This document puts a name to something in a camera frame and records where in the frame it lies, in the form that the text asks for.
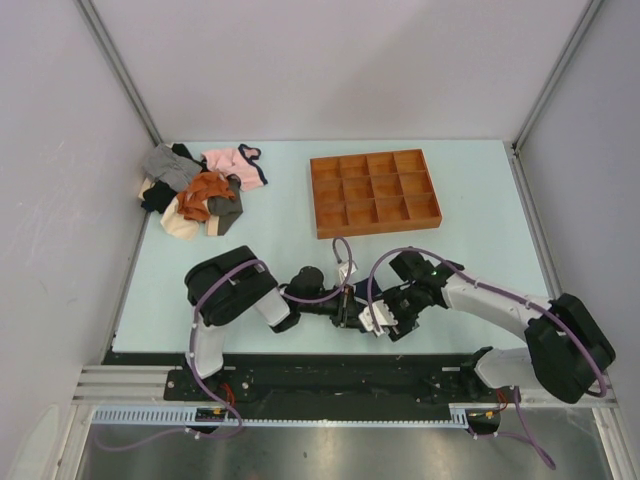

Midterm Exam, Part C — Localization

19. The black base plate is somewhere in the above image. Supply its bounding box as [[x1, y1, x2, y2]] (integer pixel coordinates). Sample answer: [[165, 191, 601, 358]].
[[164, 354, 510, 406]]

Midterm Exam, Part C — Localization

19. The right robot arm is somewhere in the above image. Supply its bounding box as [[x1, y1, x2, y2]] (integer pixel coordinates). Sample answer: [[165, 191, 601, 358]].
[[381, 247, 616, 404]]

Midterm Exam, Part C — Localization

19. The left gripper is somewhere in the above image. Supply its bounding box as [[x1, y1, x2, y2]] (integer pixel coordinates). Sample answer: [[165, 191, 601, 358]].
[[298, 282, 365, 327]]

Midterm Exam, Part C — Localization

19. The navy underwear with white trim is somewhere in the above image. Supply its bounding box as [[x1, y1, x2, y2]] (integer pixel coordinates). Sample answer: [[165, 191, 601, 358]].
[[351, 279, 383, 312]]

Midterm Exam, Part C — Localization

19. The aluminium corner post left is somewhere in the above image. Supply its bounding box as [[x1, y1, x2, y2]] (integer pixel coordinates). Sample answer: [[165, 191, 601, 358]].
[[73, 0, 163, 145]]

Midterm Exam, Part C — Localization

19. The olive and beige underwear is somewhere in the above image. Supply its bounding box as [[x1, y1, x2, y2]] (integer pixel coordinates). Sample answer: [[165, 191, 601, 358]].
[[206, 194, 243, 236]]

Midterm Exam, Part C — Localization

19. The grey slotted cable duct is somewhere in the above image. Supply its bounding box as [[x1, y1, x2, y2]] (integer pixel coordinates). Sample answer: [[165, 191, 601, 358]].
[[92, 403, 471, 430]]

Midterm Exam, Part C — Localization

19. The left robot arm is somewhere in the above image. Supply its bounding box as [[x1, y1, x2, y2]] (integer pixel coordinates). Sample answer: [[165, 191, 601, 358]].
[[184, 246, 364, 400]]

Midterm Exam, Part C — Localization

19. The black underwear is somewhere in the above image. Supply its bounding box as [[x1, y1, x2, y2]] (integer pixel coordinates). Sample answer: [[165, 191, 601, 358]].
[[141, 181, 177, 214]]

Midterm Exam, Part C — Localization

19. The wooden compartment tray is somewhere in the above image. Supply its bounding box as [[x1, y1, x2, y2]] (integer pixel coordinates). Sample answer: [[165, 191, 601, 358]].
[[310, 149, 442, 239]]

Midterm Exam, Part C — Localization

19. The aluminium rail front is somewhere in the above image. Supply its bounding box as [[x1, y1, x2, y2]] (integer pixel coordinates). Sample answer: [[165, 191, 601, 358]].
[[73, 365, 618, 408]]

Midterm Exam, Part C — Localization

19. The orange underwear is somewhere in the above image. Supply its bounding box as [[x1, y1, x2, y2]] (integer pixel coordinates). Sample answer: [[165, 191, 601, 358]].
[[177, 171, 236, 223]]

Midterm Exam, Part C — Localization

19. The aluminium corner post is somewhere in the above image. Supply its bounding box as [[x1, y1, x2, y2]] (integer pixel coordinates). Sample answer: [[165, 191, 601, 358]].
[[73, 0, 163, 145], [514, 0, 606, 151]]

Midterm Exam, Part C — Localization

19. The pink underwear with navy trim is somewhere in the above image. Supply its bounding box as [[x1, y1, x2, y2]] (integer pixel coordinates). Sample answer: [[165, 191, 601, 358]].
[[201, 143, 268, 192]]

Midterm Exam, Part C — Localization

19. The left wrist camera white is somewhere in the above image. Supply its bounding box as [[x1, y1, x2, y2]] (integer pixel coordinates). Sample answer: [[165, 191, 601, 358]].
[[337, 261, 358, 285]]

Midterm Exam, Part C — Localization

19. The aluminium corner post right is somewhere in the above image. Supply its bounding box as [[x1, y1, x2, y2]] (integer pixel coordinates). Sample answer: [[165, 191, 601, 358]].
[[514, 0, 606, 151]]

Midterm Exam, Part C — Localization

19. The grey ribbed underwear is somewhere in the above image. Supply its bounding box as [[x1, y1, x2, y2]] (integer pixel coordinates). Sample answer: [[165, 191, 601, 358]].
[[143, 144, 202, 193]]

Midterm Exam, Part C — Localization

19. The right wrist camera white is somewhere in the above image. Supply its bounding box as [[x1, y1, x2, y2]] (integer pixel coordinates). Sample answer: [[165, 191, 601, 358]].
[[358, 300, 398, 337]]

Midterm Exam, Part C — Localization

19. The cream underwear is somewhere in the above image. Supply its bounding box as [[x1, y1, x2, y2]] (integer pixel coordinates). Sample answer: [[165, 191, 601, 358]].
[[160, 197, 200, 241]]

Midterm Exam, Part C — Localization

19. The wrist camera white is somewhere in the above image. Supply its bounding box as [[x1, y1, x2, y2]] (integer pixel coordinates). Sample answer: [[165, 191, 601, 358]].
[[337, 261, 358, 285], [358, 300, 398, 337]]

